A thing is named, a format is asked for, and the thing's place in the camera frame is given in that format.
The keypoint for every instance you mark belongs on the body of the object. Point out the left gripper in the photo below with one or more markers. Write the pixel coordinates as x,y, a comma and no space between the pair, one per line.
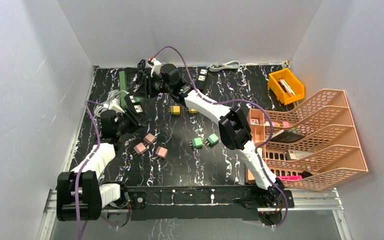
134,117

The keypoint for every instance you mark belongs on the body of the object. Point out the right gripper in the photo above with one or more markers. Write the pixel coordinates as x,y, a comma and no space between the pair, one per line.
149,84

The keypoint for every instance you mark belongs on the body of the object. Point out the yellow plug adapter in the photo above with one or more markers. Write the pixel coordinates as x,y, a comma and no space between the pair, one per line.
175,110
192,111

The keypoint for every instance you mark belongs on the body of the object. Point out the pink plug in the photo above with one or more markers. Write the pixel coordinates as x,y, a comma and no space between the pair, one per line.
149,139

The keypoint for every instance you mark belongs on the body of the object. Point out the green power strip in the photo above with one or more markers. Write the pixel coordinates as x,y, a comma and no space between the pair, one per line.
122,88

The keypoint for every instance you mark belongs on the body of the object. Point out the pink usb plug adapter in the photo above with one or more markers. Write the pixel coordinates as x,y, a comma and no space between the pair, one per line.
161,152

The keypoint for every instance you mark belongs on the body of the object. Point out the green plug adapter dark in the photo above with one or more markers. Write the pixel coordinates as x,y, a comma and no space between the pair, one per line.
196,143

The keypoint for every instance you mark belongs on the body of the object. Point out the light green plug adapter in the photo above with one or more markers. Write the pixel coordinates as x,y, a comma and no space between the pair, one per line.
212,140

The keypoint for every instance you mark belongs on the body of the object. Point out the green plug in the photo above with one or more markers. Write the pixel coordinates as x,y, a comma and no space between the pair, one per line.
138,99

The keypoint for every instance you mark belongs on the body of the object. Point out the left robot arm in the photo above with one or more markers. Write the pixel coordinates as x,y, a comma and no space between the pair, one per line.
79,194

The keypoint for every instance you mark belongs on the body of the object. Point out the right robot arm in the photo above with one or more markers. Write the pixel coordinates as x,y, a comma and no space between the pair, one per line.
234,130

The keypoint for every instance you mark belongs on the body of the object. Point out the pink compartment organizer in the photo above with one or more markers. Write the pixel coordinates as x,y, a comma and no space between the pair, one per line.
256,120

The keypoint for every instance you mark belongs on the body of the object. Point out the yellow storage bin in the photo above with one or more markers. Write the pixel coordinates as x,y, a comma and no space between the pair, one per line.
286,86

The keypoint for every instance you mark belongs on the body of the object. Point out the pink tiered file rack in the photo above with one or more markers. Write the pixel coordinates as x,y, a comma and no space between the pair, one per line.
329,148

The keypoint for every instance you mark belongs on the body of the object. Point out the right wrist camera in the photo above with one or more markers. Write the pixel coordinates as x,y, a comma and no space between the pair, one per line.
155,66

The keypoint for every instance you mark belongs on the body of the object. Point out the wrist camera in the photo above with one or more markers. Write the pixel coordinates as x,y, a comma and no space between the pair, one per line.
155,66
114,105

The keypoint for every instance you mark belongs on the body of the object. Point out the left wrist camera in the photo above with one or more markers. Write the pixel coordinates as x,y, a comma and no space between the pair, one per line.
114,105

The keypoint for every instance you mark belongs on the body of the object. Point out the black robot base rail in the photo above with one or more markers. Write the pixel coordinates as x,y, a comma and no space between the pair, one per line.
246,202

